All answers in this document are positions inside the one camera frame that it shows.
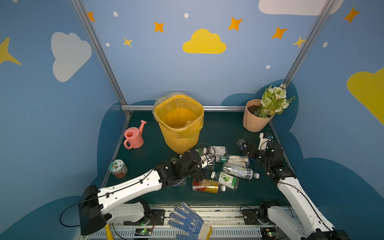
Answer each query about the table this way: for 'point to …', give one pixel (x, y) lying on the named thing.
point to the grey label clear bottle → (218, 151)
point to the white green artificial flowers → (274, 100)
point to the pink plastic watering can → (134, 136)
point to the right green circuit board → (268, 233)
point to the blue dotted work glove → (192, 224)
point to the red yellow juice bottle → (208, 186)
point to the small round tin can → (118, 168)
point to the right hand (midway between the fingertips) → (251, 143)
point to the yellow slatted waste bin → (176, 143)
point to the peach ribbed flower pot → (252, 122)
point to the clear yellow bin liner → (179, 113)
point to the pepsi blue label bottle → (175, 185)
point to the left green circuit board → (143, 231)
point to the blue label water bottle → (209, 167)
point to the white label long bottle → (239, 171)
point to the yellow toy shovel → (109, 233)
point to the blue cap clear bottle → (240, 142)
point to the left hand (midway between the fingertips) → (204, 161)
